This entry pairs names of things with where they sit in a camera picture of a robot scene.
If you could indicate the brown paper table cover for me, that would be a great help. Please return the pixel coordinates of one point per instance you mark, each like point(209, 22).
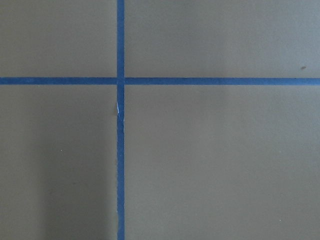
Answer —
point(221, 143)

